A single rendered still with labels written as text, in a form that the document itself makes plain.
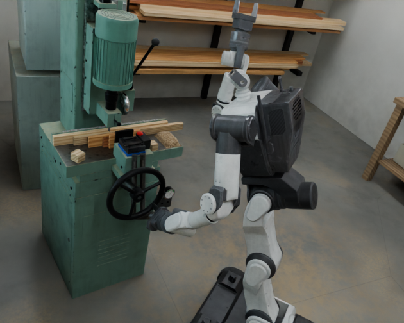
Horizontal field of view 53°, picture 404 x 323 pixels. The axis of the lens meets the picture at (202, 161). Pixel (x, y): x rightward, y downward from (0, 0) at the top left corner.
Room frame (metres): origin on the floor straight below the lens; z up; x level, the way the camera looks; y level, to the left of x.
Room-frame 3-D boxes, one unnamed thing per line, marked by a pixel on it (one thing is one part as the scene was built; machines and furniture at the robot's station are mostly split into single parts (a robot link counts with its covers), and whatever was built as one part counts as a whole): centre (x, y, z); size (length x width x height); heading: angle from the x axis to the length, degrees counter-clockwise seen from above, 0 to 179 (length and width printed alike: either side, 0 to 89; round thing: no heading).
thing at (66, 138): (1.75, 0.46, 0.92); 0.60 x 0.02 x 0.05; 130
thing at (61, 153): (1.65, 0.37, 0.87); 0.61 x 0.30 x 0.06; 130
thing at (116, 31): (1.71, 0.47, 1.35); 0.18 x 0.18 x 0.31
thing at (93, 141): (1.68, 0.44, 0.93); 0.24 x 0.01 x 0.06; 130
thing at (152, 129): (1.79, 0.38, 0.92); 0.60 x 0.02 x 0.04; 130
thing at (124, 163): (1.59, 0.32, 0.91); 0.15 x 0.14 x 0.09; 130
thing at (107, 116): (1.73, 0.48, 1.03); 0.14 x 0.07 x 0.09; 40
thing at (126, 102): (1.89, 0.46, 1.02); 0.12 x 0.03 x 0.12; 40
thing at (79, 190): (1.80, 0.55, 0.76); 0.57 x 0.45 x 0.09; 40
